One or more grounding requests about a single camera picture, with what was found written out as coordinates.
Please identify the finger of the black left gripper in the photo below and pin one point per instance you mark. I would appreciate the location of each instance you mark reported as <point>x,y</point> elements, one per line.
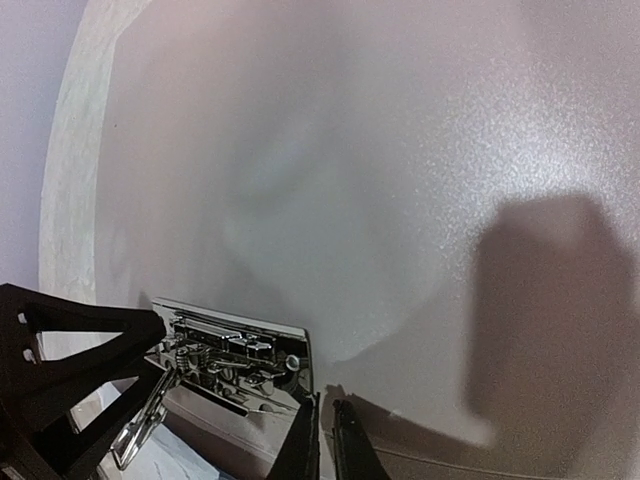
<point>37,438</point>
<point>55,352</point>

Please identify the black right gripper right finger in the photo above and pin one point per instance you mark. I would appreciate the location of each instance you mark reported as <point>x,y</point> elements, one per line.
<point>354,455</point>

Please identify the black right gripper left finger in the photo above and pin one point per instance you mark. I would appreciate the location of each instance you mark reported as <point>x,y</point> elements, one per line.
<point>299,456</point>

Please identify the metal folder clip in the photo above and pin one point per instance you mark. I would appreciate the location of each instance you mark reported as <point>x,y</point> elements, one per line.
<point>242,364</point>

